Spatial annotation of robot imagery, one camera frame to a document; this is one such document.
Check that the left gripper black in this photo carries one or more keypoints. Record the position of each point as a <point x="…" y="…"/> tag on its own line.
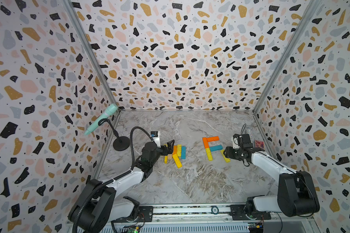
<point x="170" y="148"/>

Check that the black microphone stand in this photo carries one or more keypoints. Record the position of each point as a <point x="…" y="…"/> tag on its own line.
<point x="121" y="143"/>

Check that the yellow-green block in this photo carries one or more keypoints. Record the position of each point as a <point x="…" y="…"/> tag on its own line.
<point x="209" y="154"/>

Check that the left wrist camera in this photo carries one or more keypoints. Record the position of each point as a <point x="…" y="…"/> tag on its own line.
<point x="156" y="137"/>

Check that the orange block small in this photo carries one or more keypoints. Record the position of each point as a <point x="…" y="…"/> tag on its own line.
<point x="175" y="151"/>

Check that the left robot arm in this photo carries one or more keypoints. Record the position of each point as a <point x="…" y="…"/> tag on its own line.
<point x="101" y="202"/>

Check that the mint green microphone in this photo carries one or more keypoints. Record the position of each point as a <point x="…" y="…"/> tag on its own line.
<point x="110" y="110"/>

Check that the glitter tube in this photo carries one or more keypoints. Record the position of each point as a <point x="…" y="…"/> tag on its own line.
<point x="249" y="131"/>

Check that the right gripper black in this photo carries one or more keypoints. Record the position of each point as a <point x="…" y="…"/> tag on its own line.
<point x="230" y="153"/>

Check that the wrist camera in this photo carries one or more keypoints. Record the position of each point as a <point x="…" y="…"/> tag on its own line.
<point x="156" y="137"/>
<point x="235" y="142"/>

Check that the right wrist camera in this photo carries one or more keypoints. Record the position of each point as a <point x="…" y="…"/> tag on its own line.
<point x="235" y="142"/>

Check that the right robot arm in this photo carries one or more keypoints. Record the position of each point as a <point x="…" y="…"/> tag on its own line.
<point x="296" y="195"/>

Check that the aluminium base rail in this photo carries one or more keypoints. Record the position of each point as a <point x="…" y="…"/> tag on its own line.
<point x="207" y="218"/>

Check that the pink card box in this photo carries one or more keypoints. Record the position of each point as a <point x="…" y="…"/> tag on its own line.
<point x="259" y="144"/>

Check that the teal block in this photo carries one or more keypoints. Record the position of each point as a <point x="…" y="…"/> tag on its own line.
<point x="183" y="152"/>
<point x="216" y="148"/>

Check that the yellow block front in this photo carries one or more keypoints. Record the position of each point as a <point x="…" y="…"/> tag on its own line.
<point x="177" y="161"/>

